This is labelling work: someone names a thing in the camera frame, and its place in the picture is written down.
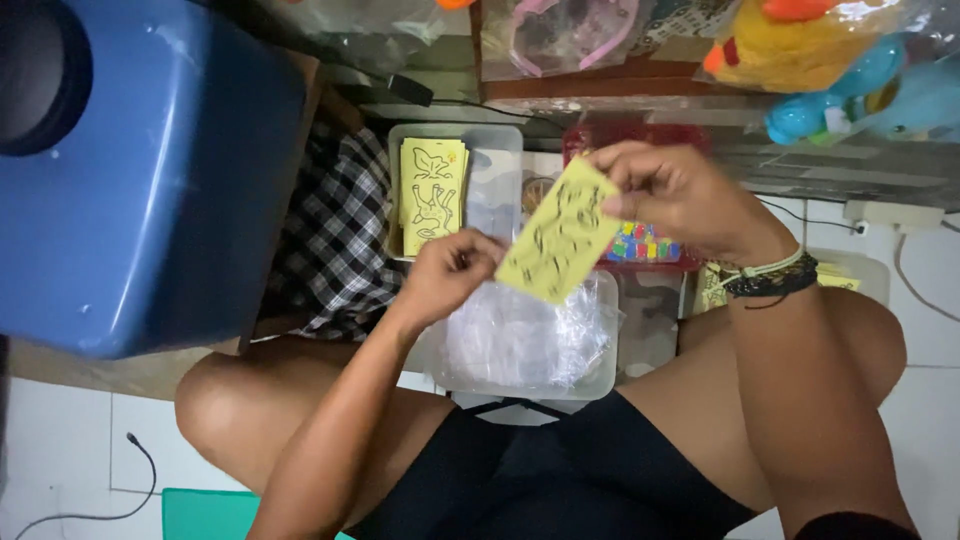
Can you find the person's right hand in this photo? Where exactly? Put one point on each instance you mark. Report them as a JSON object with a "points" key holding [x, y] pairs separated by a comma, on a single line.
{"points": [[679, 202]]}

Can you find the person's left hand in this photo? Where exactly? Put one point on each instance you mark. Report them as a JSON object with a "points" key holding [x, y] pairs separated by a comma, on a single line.
{"points": [[442, 281]]}

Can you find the person's left fingers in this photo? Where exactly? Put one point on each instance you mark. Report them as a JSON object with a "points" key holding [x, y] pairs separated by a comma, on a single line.
{"points": [[476, 255]]}

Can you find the yellow sand art card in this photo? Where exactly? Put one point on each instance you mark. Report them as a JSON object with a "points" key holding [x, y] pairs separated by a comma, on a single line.
{"points": [[559, 236]]}

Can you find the stack of yellow art cards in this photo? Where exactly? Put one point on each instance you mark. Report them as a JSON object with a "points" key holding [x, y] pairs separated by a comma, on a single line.
{"points": [[431, 195]]}

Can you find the pile of clear plastic sleeves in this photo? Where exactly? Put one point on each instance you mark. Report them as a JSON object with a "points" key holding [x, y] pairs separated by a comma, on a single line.
{"points": [[525, 334]]}

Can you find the clear container with plastic sleeves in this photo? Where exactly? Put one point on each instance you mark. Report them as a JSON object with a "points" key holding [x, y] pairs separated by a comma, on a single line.
{"points": [[525, 345]]}

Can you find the black white plaid cloth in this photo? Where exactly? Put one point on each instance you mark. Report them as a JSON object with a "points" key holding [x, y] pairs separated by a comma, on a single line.
{"points": [[337, 240]]}

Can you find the red tray with coloured vials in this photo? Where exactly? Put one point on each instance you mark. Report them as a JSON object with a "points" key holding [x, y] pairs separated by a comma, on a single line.
{"points": [[645, 240]]}

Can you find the black power adapter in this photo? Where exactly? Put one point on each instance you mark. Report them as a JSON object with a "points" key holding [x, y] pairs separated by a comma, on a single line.
{"points": [[409, 88]]}

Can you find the person's legs in black shorts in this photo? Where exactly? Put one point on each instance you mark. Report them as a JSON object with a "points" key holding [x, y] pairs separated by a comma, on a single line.
{"points": [[570, 442]]}

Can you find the pink headbands in bag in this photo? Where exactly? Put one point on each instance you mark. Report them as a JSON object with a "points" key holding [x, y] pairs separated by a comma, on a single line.
{"points": [[570, 34]]}

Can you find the blue plastic stool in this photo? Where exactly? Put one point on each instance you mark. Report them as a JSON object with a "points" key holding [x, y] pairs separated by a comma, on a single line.
{"points": [[142, 172]]}

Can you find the green plastic mat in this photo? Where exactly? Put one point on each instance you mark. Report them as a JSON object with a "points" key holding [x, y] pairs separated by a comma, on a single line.
{"points": [[217, 516]]}

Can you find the yellow plush toy in bag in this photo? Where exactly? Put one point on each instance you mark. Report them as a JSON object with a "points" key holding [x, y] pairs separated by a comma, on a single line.
{"points": [[787, 45]]}

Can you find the blue plastic toy in bag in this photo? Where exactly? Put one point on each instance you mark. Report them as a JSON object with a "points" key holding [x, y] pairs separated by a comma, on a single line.
{"points": [[862, 101]]}

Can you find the white power strip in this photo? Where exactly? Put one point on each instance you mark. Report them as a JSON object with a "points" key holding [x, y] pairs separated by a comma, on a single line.
{"points": [[892, 216]]}

